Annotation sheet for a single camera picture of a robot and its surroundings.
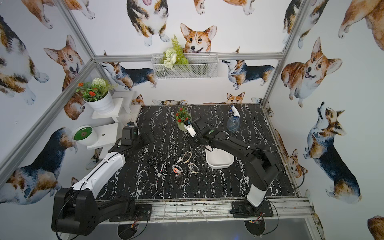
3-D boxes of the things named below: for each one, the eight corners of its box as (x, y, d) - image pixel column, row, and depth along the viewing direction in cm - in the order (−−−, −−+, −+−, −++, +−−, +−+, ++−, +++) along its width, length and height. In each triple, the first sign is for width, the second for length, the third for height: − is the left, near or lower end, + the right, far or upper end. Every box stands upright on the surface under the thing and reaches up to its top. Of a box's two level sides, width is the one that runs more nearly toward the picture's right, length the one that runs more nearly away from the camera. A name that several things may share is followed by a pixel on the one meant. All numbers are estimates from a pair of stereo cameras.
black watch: (174, 185, 84) (173, 184, 82) (175, 174, 88) (174, 173, 86) (182, 185, 84) (182, 184, 82) (183, 174, 88) (183, 173, 86)
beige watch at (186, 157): (180, 161, 93) (180, 159, 91) (186, 151, 97) (186, 150, 95) (186, 164, 92) (186, 162, 90) (192, 154, 96) (192, 153, 94)
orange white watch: (172, 173, 88) (171, 171, 86) (172, 165, 91) (172, 164, 89) (183, 173, 88) (182, 171, 86) (183, 165, 91) (183, 164, 89)
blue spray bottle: (227, 132, 108) (231, 115, 94) (226, 122, 114) (229, 105, 100) (238, 132, 108) (243, 115, 94) (236, 122, 113) (241, 105, 100)
